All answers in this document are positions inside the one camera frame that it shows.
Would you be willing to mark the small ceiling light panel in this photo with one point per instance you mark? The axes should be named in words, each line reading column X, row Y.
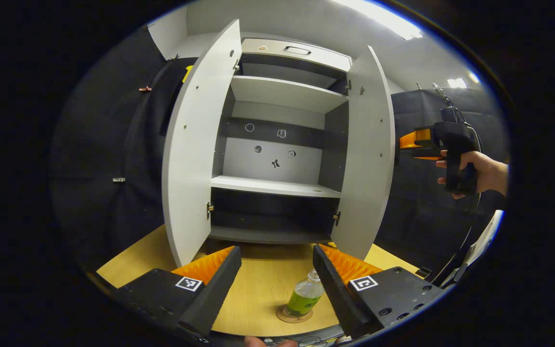
column 458, row 83

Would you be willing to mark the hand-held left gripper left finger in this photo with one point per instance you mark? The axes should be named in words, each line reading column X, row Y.
column 215, row 299

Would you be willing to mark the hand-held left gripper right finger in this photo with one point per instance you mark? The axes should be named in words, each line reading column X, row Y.
column 337, row 294

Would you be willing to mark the green label bottle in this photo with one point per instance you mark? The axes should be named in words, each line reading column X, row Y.
column 301, row 301

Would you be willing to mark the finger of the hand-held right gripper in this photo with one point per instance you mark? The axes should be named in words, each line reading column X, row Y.
column 412, row 140
column 427, row 154

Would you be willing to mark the beige cabinet drawer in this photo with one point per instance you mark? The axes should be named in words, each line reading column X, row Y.
column 325, row 58

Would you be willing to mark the white sheet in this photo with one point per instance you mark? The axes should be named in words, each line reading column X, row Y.
column 484, row 238

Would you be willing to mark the white cabinet door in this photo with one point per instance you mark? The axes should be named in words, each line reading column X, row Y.
column 366, row 168
column 195, row 144

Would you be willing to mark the white and grey cabinet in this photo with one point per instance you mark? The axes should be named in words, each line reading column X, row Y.
column 277, row 91

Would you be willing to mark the round cork coaster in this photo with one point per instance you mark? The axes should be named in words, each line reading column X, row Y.
column 282, row 315

